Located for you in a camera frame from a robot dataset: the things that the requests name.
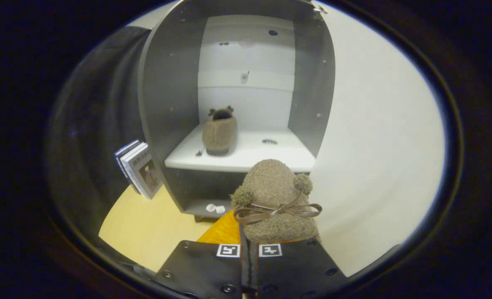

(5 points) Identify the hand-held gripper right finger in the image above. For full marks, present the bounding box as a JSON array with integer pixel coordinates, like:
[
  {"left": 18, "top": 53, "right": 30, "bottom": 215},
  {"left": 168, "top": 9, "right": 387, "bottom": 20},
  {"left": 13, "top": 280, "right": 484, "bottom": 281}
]
[{"left": 249, "top": 238, "right": 348, "bottom": 299}]

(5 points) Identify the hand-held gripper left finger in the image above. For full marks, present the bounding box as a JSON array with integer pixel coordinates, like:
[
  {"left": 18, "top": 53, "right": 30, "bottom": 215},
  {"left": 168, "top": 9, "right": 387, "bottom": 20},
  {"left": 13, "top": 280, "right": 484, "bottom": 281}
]
[{"left": 153, "top": 210, "right": 246, "bottom": 299}]

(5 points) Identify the brown fuzzy slipper shoe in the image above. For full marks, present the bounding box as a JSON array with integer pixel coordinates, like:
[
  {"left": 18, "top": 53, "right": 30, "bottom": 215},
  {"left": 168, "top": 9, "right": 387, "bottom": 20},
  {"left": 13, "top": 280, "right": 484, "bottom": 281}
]
[
  {"left": 202, "top": 105, "right": 238, "bottom": 157},
  {"left": 231, "top": 159, "right": 323, "bottom": 245}
]

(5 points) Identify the grey shoe cabinet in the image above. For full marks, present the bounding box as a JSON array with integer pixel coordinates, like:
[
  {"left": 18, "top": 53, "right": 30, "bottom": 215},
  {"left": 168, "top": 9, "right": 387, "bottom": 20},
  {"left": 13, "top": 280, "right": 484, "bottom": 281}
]
[{"left": 137, "top": 0, "right": 337, "bottom": 223}]

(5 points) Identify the white book with portrait cover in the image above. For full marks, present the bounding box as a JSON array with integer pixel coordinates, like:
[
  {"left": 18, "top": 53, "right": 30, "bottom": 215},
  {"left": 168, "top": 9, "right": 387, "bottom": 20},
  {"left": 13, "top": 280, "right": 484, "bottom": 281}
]
[{"left": 123, "top": 146, "right": 164, "bottom": 200}]

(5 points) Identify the blue and white book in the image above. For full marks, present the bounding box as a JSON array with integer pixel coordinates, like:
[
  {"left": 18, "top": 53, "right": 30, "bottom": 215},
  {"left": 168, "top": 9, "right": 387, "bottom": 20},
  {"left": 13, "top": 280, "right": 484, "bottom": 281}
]
[
  {"left": 119, "top": 142, "right": 148, "bottom": 194},
  {"left": 114, "top": 139, "right": 140, "bottom": 183}
]

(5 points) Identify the black backdrop cloth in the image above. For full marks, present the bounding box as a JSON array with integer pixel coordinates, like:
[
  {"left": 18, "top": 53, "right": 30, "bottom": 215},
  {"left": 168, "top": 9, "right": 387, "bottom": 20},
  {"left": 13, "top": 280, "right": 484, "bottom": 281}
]
[{"left": 47, "top": 26, "right": 163, "bottom": 250}]

